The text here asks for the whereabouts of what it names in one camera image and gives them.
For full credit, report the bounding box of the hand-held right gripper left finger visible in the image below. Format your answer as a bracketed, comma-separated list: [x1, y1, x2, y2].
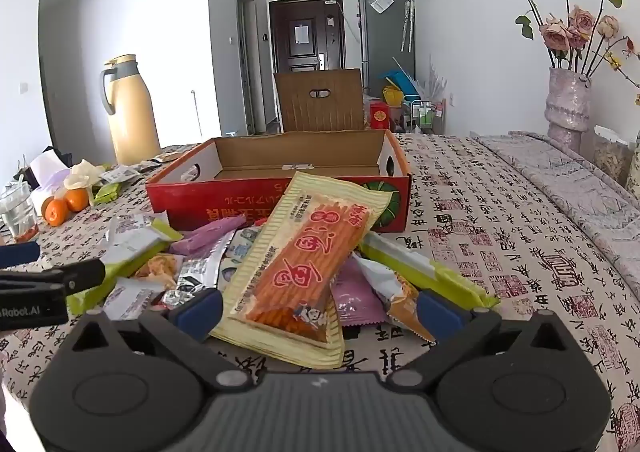
[57, 288, 263, 393]

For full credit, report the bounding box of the blue plastic bin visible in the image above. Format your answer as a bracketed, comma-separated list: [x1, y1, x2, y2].
[381, 70, 421, 98]

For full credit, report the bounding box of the metal storage cart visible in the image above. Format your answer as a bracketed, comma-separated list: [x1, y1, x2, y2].
[399, 99, 447, 134]

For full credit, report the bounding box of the large yellow snack stick packet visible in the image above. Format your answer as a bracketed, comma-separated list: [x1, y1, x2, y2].
[210, 171, 396, 372]

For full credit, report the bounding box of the white umbrella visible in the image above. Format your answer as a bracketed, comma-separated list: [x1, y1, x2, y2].
[399, 0, 416, 53]

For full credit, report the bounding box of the pile of mixed snack packets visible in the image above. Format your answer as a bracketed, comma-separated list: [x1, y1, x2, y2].
[102, 214, 396, 330]

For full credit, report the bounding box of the dark brown entrance door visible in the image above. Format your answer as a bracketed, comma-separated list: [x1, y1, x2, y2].
[268, 0, 346, 79]

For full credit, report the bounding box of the pink textured vase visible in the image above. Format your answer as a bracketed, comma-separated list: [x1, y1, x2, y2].
[544, 67, 593, 154]

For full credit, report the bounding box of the beige thermos jug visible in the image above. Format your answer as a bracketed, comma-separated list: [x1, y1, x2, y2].
[99, 54, 162, 166]

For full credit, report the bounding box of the glass of water with berries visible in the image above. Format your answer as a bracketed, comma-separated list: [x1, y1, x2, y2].
[0, 181, 40, 241]

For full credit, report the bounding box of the lilac dried grass bunch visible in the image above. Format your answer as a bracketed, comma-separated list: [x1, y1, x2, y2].
[414, 54, 446, 103]

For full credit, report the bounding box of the grey printed quilted cloth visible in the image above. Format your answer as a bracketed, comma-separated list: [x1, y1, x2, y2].
[471, 130, 640, 285]

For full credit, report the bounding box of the red cardboard box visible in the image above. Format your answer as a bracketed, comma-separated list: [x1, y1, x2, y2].
[146, 128, 412, 234]

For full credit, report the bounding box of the wooden chair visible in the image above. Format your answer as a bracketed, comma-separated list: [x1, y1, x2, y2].
[273, 69, 366, 134]

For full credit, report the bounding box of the red gift box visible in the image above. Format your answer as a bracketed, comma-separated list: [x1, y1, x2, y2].
[368, 101, 394, 132]

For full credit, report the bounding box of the grey refrigerator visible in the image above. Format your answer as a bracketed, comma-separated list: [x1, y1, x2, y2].
[357, 0, 417, 99]

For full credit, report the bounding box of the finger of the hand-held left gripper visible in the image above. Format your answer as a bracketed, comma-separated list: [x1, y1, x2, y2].
[0, 258, 107, 294]
[0, 241, 42, 268]

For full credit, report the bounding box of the white grey printed snack packet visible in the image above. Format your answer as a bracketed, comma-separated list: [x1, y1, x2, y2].
[99, 166, 144, 186]

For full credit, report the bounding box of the dried rose bouquet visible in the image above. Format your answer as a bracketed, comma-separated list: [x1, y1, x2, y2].
[492, 0, 640, 107]

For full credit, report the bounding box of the grey side door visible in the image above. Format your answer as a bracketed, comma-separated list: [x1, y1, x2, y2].
[236, 0, 269, 136]

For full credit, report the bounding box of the small green snack packet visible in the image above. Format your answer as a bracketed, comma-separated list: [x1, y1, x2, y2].
[92, 180, 124, 207]

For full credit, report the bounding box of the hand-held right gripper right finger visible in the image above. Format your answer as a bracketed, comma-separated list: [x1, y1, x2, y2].
[385, 289, 583, 393]

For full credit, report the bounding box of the lilac tissue pack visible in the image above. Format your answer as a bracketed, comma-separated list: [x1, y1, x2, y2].
[29, 151, 85, 194]

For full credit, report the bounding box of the long green white snack packet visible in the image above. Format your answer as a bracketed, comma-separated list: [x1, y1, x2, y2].
[357, 231, 501, 314]

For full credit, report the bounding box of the black bag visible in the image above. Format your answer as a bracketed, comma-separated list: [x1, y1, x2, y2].
[14, 146, 69, 189]

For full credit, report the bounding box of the cream crumpled plastic bag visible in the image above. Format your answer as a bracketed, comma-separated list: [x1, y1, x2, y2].
[62, 159, 107, 206]

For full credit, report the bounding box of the glass jar of dried food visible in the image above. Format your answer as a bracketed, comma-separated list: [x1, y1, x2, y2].
[592, 124, 639, 189]

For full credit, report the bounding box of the white orange snack packet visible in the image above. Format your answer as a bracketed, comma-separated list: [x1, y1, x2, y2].
[351, 252, 437, 344]

